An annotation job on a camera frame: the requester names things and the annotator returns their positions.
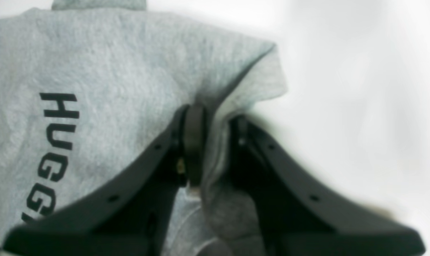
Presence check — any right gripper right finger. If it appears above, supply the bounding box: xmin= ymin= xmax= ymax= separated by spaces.
xmin=229 ymin=116 xmax=426 ymax=256

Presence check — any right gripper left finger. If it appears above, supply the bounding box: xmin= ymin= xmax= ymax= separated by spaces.
xmin=4 ymin=104 xmax=206 ymax=256

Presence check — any grey T-shirt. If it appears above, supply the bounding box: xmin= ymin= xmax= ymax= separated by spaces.
xmin=0 ymin=0 xmax=287 ymax=256

